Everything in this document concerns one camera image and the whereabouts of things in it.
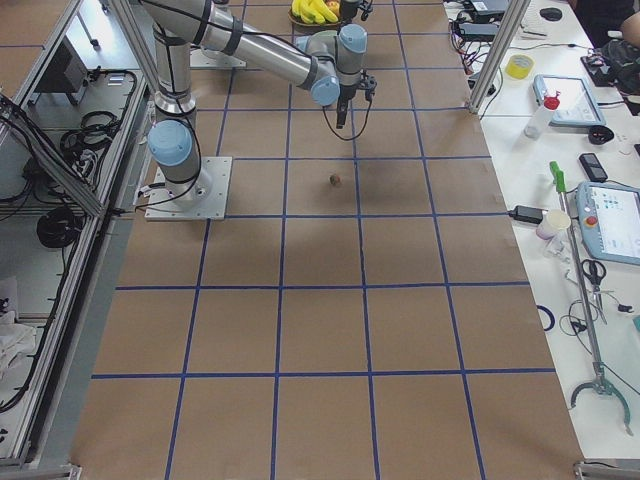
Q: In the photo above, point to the clear bottle red cap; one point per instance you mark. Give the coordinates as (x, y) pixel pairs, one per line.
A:
(543, 116)

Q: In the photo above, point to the aluminium frame post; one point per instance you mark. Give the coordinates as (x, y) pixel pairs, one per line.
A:
(507, 30)

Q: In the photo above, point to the yellow banana bunch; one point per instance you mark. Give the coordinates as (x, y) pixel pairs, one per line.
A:
(313, 11)

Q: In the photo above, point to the far teach pendant tablet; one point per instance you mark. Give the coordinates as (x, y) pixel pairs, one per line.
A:
(578, 106)

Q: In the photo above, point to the woven wicker basket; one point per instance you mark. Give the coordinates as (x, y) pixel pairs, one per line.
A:
(299, 23)

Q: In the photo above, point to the near teach pendant tablet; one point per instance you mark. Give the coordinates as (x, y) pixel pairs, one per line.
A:
(609, 221)

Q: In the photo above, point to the yellow tape roll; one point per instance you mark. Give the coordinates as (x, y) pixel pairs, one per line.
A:
(519, 66)

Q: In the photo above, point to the black small bowl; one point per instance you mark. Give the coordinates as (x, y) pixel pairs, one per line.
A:
(600, 135)

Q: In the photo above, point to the black scissors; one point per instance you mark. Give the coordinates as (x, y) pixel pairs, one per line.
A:
(595, 271)

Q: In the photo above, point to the teach pendant tablet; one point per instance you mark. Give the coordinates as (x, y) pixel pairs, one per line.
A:
(578, 106)
(609, 221)

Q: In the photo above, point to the black power adapter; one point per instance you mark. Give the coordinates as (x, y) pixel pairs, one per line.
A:
(473, 32)

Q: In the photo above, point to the black phone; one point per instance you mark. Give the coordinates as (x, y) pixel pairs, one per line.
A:
(593, 168)

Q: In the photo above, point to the red yellow apple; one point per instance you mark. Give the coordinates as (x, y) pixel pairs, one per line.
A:
(334, 6)

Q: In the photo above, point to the paper cup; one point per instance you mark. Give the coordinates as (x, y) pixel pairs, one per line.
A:
(552, 224)

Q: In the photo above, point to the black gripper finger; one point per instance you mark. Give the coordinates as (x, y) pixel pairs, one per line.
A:
(342, 110)

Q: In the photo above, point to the white crumpled cloth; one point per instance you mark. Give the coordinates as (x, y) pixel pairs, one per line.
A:
(17, 339)

